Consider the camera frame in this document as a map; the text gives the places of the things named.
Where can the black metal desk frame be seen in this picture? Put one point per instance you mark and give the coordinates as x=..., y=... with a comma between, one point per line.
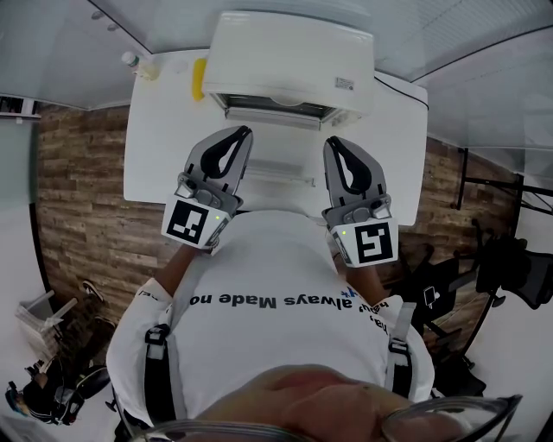
x=488, y=181

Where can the white microwave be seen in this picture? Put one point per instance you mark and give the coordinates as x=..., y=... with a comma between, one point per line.
x=285, y=56

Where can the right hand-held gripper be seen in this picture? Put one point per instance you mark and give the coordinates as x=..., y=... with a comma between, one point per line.
x=373, y=241

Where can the person's glasses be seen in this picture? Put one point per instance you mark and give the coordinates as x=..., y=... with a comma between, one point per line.
x=466, y=401

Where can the black bag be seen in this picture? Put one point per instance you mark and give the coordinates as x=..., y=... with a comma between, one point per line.
x=468, y=380

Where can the yellow oblong object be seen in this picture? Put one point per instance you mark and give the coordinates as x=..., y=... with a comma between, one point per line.
x=199, y=80

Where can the person's right forearm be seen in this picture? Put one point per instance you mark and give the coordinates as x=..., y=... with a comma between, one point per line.
x=367, y=282

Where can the plastic bottle yellowish liquid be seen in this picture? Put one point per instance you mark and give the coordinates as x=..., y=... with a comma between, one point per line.
x=147, y=71

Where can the person's white printed t-shirt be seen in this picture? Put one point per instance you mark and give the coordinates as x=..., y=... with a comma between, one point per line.
x=268, y=259

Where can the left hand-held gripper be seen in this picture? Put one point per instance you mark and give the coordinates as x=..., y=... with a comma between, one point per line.
x=188, y=222

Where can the black mesh office chair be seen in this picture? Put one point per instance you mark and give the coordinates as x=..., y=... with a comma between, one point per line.
x=518, y=267

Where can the small white device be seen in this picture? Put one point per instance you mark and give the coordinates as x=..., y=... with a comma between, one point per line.
x=431, y=297

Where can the person's left forearm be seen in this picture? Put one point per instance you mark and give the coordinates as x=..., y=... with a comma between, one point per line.
x=177, y=272

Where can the white wall shelf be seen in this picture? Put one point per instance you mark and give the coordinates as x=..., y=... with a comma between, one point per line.
x=17, y=105

